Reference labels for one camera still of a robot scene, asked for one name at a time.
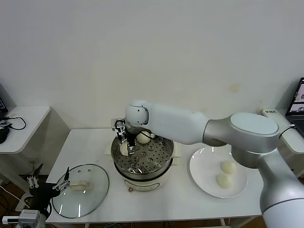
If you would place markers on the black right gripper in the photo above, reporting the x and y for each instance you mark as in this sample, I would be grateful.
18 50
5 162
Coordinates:
131 133

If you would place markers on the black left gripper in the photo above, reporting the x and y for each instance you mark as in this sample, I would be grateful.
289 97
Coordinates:
44 192

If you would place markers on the white steamed baozi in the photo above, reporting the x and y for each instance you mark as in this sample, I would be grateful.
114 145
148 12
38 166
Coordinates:
123 149
143 139
228 167
224 181

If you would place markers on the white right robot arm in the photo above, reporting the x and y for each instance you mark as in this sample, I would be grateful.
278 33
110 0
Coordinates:
178 126

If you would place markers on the stainless steel steamer basket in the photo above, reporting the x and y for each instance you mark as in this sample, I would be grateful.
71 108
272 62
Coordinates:
152 156

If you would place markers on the cream electric cooker base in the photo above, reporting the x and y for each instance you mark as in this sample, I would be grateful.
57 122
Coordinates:
142 183

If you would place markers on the white side desk with mouse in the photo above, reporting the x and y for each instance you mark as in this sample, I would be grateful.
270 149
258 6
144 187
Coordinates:
28 128

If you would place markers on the black computer mouse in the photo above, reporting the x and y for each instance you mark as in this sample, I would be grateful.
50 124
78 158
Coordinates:
3 136

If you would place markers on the white QR code card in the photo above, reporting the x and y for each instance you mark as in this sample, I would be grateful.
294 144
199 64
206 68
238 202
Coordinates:
4 124

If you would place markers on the white round plate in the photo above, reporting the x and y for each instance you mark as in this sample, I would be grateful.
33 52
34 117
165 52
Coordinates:
206 171

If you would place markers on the black laptop with pink screen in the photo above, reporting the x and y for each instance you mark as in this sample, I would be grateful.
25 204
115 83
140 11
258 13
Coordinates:
2 104

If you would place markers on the small printed desk label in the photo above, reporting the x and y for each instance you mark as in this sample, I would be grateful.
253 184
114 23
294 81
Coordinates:
271 112

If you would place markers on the white side desk with label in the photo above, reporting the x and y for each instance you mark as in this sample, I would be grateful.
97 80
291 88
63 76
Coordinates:
281 112

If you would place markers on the black laptop with dark screen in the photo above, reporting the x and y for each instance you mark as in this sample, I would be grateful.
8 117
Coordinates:
297 107

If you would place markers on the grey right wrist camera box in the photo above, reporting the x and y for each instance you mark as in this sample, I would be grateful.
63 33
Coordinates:
114 123

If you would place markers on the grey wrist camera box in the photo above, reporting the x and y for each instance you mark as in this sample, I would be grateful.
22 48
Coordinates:
28 217
114 123

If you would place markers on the white wall socket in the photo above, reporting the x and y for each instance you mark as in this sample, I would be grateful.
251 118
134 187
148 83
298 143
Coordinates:
33 162

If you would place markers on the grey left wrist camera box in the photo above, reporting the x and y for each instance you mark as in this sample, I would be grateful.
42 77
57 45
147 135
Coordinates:
28 217

